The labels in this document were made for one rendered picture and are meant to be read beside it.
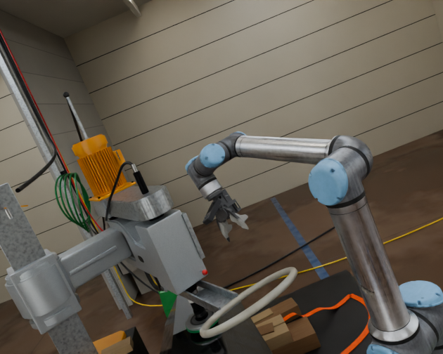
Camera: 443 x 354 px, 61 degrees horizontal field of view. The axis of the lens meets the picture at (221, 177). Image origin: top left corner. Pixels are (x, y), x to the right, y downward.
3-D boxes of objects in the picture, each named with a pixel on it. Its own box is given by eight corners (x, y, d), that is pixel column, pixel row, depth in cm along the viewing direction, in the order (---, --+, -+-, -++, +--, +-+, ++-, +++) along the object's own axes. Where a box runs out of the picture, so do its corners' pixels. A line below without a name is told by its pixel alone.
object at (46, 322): (22, 343, 222) (-13, 284, 214) (43, 312, 256) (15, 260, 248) (76, 320, 222) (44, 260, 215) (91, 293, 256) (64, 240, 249)
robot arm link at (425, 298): (463, 321, 128) (448, 278, 124) (444, 356, 119) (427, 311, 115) (418, 311, 140) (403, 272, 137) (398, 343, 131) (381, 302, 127)
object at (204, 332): (188, 340, 169) (185, 334, 169) (266, 280, 193) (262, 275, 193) (227, 338, 127) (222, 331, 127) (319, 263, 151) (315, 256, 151)
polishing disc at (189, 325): (225, 315, 216) (224, 312, 216) (193, 336, 208) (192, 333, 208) (211, 303, 235) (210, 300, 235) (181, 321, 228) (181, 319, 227)
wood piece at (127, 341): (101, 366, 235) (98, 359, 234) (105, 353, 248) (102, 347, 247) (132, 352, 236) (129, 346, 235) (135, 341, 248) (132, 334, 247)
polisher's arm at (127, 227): (133, 276, 278) (105, 217, 269) (159, 260, 289) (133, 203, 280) (174, 300, 215) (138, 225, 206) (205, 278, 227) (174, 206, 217)
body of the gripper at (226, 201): (242, 210, 155) (226, 185, 157) (228, 218, 150) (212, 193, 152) (233, 217, 161) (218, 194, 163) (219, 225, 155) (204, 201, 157)
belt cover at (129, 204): (100, 220, 274) (90, 199, 271) (130, 204, 286) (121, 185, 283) (146, 232, 192) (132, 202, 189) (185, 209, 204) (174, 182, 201)
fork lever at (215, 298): (160, 291, 233) (157, 284, 233) (185, 274, 243) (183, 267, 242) (216, 321, 174) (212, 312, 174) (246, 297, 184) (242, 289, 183)
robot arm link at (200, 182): (187, 159, 152) (180, 169, 161) (204, 185, 150) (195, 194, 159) (204, 151, 157) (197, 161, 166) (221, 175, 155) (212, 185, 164)
